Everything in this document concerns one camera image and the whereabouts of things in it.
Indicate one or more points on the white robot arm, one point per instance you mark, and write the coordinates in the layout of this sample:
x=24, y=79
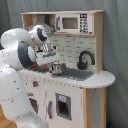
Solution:
x=22, y=48

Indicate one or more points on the grey range hood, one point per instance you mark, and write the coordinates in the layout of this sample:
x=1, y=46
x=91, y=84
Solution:
x=39, y=22

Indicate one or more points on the white cabinet door with dispenser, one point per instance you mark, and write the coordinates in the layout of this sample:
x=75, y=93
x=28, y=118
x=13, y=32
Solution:
x=64, y=106

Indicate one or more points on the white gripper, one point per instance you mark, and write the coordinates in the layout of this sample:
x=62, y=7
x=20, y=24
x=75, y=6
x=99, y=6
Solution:
x=49, y=54

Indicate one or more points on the black toy stovetop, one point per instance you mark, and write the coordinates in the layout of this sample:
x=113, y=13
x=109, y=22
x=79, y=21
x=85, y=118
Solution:
x=38, y=68

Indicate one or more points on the small metal pot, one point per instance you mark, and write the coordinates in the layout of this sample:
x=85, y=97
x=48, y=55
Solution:
x=57, y=69

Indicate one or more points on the white toy microwave door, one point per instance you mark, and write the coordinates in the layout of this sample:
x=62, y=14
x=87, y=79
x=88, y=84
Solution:
x=74, y=23

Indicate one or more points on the toy oven door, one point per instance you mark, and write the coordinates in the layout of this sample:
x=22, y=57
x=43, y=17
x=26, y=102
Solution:
x=33, y=102

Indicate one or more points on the grey toy sink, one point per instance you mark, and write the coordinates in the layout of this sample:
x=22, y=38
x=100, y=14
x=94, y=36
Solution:
x=76, y=74

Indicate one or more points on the black toy faucet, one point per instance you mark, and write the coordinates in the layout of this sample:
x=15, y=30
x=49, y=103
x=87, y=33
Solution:
x=83, y=64

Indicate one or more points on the wooden toy kitchen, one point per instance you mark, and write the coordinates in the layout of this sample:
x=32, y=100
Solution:
x=69, y=46

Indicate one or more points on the right red stove knob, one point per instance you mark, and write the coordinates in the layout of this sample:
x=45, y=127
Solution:
x=35, y=84

